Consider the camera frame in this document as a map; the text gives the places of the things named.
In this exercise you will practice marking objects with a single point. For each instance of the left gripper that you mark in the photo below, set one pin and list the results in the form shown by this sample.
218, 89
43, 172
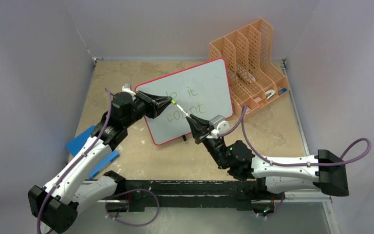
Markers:
155, 104

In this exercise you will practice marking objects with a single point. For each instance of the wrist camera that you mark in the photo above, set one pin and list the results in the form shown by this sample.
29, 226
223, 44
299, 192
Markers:
127, 88
218, 125

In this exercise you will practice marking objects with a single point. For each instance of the pink framed whiteboard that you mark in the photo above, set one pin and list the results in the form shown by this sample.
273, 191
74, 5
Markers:
202, 90

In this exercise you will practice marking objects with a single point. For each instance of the blue small item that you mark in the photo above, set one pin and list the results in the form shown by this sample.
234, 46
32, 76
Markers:
281, 91

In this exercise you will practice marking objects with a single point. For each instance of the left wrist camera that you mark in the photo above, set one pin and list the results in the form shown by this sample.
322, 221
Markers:
127, 88

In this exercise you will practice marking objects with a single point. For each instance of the orange file organizer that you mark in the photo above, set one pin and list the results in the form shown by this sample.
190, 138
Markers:
247, 54

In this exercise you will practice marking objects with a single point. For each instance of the green capped white marker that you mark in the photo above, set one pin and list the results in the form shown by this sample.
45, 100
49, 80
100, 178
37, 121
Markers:
182, 111

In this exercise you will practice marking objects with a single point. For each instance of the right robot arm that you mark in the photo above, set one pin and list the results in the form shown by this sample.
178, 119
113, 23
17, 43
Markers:
323, 171

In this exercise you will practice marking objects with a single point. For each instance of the aluminium frame rail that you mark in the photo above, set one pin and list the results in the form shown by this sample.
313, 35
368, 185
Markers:
301, 213

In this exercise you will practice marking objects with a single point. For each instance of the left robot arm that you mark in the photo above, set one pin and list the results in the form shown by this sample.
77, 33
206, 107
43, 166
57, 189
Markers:
57, 204

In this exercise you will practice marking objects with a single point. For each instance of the blue book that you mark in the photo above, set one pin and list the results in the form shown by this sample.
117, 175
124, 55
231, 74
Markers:
75, 145

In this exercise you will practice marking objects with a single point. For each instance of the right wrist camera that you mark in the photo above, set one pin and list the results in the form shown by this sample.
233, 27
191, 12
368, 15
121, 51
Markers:
218, 125

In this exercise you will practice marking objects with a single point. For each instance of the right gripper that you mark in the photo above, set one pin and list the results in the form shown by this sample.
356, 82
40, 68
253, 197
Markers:
198, 130

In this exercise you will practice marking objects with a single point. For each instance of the white stapler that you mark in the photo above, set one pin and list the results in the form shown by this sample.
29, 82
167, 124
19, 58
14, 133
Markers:
270, 93

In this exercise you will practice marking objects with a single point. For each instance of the black base bar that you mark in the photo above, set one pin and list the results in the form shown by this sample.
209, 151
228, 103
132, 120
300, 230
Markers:
192, 194

